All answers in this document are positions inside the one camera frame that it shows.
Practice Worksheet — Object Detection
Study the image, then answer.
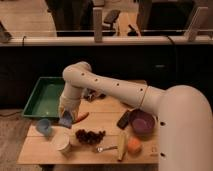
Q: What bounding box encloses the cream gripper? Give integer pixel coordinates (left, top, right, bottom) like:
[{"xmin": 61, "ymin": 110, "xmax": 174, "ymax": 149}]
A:
[{"xmin": 58, "ymin": 96, "xmax": 80, "ymax": 120}]

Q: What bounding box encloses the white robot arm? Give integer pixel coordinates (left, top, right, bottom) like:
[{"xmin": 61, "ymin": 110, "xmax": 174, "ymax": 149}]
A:
[{"xmin": 58, "ymin": 62, "xmax": 213, "ymax": 171}]

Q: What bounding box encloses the green plastic tray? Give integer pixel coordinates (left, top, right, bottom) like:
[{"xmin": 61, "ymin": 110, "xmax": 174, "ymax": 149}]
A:
[{"xmin": 23, "ymin": 77, "xmax": 64, "ymax": 119}]

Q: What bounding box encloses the orange carrot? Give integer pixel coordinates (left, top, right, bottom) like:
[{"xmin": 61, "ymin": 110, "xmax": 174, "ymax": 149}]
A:
[{"xmin": 74, "ymin": 112, "xmax": 89, "ymax": 123}]

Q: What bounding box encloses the light blue cup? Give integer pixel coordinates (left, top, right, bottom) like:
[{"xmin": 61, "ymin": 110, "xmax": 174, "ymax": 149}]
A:
[{"xmin": 36, "ymin": 118, "xmax": 52, "ymax": 136}]

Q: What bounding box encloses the white paper cup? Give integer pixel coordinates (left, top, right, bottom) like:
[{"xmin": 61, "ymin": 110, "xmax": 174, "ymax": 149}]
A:
[{"xmin": 52, "ymin": 133, "xmax": 71, "ymax": 153}]

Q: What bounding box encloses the bunch of dark grapes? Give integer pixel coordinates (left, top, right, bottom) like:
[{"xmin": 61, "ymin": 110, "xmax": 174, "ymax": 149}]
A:
[{"xmin": 75, "ymin": 129, "xmax": 106, "ymax": 145}]

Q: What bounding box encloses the wooden table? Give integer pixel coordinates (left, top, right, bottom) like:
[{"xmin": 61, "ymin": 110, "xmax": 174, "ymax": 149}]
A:
[{"xmin": 16, "ymin": 79, "xmax": 160, "ymax": 166}]

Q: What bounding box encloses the metal spoon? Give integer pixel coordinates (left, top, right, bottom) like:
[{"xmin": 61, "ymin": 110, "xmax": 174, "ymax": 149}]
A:
[{"xmin": 92, "ymin": 146, "xmax": 117, "ymax": 153}]

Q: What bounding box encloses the yellow banana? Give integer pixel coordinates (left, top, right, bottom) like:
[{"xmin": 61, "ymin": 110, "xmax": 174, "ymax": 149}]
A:
[{"xmin": 117, "ymin": 132, "xmax": 126, "ymax": 161}]

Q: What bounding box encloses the purple bowl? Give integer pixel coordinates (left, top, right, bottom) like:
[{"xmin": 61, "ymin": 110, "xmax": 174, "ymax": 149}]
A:
[{"xmin": 129, "ymin": 109, "xmax": 155, "ymax": 135}]

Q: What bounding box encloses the orange fruit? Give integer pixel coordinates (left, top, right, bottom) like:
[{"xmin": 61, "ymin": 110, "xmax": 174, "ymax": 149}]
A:
[{"xmin": 127, "ymin": 137, "xmax": 142, "ymax": 154}]

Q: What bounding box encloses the black office chair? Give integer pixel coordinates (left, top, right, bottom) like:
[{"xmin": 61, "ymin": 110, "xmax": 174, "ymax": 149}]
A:
[{"xmin": 103, "ymin": 10, "xmax": 120, "ymax": 30}]

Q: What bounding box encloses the white horizontal rail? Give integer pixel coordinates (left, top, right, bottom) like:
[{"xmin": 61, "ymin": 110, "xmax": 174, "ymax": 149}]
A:
[{"xmin": 0, "ymin": 35, "xmax": 213, "ymax": 47}]

